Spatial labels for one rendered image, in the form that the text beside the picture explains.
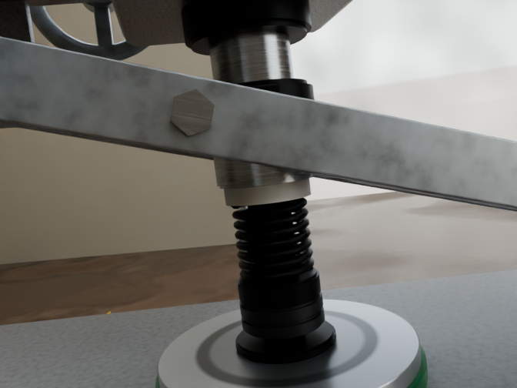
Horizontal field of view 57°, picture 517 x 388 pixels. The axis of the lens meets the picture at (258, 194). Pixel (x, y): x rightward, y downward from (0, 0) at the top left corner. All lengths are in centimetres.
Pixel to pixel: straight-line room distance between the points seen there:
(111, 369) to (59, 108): 27
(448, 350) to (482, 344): 3
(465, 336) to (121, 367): 32
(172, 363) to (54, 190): 601
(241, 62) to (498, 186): 21
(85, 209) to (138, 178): 81
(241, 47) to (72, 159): 588
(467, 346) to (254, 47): 30
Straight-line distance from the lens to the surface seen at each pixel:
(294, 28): 37
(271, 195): 35
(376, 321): 44
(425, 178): 37
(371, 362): 37
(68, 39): 55
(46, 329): 67
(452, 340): 47
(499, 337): 48
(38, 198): 652
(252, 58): 36
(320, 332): 41
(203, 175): 552
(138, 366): 49
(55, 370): 53
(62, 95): 32
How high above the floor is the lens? 103
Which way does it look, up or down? 5 degrees down
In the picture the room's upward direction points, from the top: 7 degrees counter-clockwise
